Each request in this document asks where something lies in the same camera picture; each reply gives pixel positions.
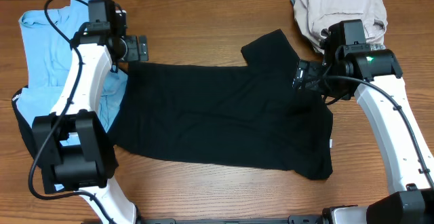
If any black t-shirt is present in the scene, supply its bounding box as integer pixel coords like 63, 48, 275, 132
108, 30, 333, 180

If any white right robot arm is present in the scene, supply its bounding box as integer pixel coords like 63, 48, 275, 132
288, 50, 433, 223

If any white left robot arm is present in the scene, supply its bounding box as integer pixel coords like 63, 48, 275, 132
28, 20, 143, 223

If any beige folded garment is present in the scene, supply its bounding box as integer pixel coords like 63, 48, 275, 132
290, 0, 388, 54

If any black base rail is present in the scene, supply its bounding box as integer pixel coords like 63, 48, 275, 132
136, 214, 328, 224

